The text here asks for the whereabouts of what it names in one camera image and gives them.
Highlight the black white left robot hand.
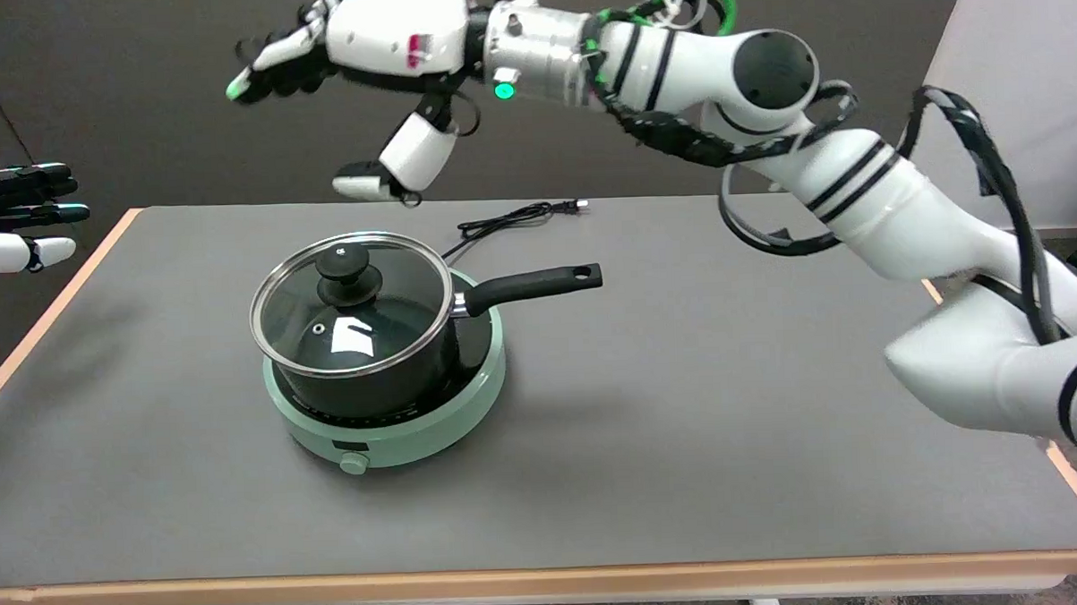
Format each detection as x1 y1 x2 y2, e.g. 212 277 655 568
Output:
0 161 93 275

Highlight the black power cord with plug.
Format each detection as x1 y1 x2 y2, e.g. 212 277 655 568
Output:
439 198 591 262

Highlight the black saucepan with handle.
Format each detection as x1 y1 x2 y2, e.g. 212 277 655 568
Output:
269 262 609 423

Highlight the glass pot lid black knob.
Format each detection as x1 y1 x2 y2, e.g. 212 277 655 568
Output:
247 228 458 382

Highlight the white partition panel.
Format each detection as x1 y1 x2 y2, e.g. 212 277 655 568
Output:
900 0 1077 235

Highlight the black robot cable loom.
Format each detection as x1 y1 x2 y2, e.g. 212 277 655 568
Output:
582 0 1077 355

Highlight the green robot cable loop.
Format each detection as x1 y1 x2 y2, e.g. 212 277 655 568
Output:
622 0 739 38

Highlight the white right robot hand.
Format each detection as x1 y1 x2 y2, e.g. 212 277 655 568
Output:
222 0 497 213

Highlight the mint green induction cooker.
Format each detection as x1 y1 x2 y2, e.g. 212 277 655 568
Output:
259 266 512 480

